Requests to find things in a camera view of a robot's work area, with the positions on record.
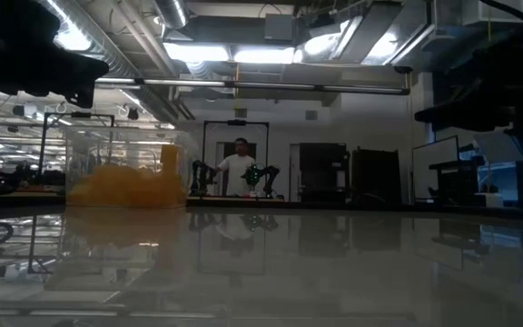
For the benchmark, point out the ceiling light panel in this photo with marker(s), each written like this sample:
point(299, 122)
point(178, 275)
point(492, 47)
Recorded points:
point(263, 55)
point(198, 52)

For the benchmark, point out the clear plastic bin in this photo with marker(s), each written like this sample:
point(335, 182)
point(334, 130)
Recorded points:
point(107, 141)

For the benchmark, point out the large ribbed air duct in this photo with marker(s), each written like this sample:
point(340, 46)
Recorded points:
point(98, 41)

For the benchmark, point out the grey ceiling box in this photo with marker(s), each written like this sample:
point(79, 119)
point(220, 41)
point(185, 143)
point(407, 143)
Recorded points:
point(279, 28)

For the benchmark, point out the background black robot arm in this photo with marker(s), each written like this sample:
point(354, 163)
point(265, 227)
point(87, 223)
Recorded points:
point(201, 177)
point(261, 175)

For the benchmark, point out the white angled panel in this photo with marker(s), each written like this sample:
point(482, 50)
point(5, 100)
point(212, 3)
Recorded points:
point(500, 147)

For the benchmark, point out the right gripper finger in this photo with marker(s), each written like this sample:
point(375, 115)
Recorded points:
point(434, 115)

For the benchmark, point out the black cabinet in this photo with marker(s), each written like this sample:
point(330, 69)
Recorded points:
point(377, 172)

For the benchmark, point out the round metal air duct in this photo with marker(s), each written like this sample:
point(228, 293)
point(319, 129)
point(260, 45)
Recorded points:
point(173, 13)

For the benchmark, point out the black computer monitor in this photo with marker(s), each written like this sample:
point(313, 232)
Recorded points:
point(322, 156)

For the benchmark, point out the white ceiling box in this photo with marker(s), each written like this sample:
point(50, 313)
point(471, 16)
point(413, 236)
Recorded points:
point(484, 11)

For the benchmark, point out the person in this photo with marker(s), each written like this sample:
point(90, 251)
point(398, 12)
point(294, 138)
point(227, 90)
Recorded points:
point(238, 170)

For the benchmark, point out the black desk shelf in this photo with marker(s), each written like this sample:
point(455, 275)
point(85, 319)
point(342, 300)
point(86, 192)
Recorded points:
point(456, 165)

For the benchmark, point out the whiteboard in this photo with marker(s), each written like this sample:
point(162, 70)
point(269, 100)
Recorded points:
point(434, 159)

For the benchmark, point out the long metal ceiling pipe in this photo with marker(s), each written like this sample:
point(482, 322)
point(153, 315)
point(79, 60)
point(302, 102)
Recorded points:
point(266, 85)

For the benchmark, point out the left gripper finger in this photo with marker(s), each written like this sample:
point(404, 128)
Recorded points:
point(82, 97)

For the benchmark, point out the black gantry frame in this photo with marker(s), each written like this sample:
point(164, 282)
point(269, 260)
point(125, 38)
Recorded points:
point(80, 115)
point(236, 122)

